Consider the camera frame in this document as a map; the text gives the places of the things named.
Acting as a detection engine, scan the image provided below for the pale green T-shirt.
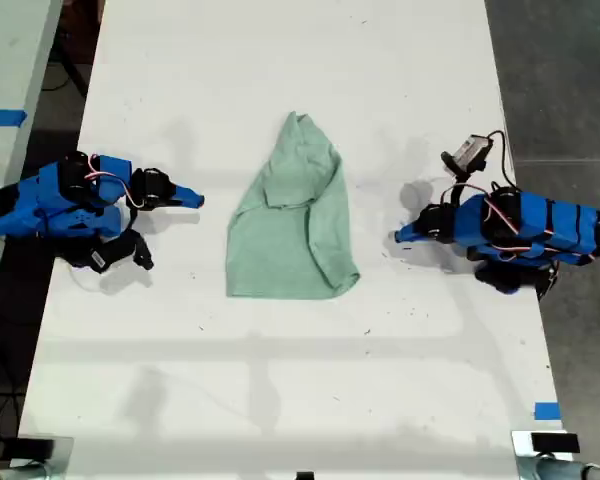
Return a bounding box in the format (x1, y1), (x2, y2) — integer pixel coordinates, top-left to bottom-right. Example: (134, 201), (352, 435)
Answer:
(224, 110), (362, 300)

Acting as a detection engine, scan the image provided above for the white side table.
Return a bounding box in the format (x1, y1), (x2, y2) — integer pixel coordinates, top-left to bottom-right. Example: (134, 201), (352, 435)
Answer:
(0, 0), (65, 321)

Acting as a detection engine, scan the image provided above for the short blue tape strip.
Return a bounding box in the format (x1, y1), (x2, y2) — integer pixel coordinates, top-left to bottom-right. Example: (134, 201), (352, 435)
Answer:
(533, 401), (563, 422)

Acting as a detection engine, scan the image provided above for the white metal plate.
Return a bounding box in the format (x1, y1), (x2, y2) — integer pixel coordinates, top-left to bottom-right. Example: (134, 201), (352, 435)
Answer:
(510, 429), (576, 463)

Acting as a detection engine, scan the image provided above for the small black box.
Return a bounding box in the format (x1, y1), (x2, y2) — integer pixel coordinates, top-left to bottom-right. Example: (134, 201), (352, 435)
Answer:
(14, 437), (57, 459)
(530, 432), (581, 455)

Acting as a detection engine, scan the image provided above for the metal clamp tube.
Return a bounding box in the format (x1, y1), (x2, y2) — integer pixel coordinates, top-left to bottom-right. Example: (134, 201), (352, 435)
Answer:
(516, 453), (600, 480)
(0, 461), (57, 480)

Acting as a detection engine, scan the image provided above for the grey metal plate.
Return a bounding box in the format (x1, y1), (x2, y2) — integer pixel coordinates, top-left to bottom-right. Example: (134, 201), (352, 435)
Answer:
(8, 435), (76, 469)

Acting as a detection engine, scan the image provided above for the black camera stalk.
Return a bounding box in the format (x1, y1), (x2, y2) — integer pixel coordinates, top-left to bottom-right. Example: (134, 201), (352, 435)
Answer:
(439, 169), (475, 207)
(124, 205), (142, 239)

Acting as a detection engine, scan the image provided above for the silver and black camera box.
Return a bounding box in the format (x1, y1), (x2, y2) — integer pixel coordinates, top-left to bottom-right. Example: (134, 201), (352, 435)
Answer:
(440, 133), (495, 177)

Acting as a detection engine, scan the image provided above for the black camera box with label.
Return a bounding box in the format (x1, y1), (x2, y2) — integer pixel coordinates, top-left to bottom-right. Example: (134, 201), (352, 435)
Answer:
(82, 232), (156, 275)

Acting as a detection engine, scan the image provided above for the black camera cable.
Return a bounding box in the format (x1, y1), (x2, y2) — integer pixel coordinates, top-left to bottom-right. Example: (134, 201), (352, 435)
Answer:
(484, 129), (513, 194)

